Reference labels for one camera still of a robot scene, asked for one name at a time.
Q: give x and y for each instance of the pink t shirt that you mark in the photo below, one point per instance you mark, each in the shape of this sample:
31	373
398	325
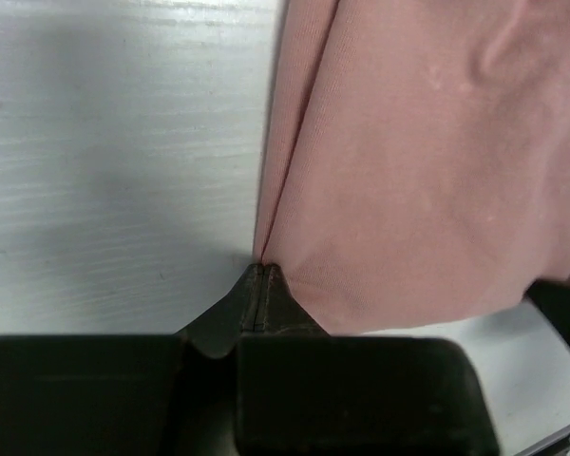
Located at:
418	163

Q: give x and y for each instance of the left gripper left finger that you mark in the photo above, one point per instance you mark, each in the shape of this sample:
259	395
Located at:
216	331

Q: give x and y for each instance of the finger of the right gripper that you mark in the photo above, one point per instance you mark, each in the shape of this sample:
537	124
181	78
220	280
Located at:
553	300

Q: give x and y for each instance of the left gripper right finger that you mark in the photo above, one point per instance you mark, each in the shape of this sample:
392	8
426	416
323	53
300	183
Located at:
278	312

